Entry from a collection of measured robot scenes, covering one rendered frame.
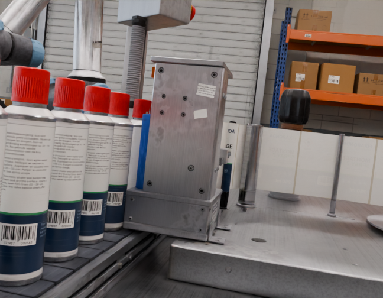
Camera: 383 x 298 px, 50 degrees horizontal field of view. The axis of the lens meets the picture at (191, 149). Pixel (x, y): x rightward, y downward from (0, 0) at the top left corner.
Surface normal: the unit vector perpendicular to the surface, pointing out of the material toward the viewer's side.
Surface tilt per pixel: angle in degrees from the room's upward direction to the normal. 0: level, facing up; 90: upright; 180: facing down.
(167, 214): 90
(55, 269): 0
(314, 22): 90
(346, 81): 90
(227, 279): 90
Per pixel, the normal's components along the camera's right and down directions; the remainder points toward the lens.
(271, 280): -0.20, 0.03
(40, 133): 0.79, 0.11
